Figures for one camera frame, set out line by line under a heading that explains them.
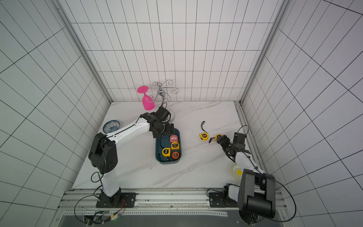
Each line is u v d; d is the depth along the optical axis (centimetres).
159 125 67
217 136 96
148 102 101
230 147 76
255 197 41
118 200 68
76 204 67
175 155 85
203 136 97
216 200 73
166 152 88
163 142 96
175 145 91
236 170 83
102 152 47
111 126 101
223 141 80
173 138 95
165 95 92
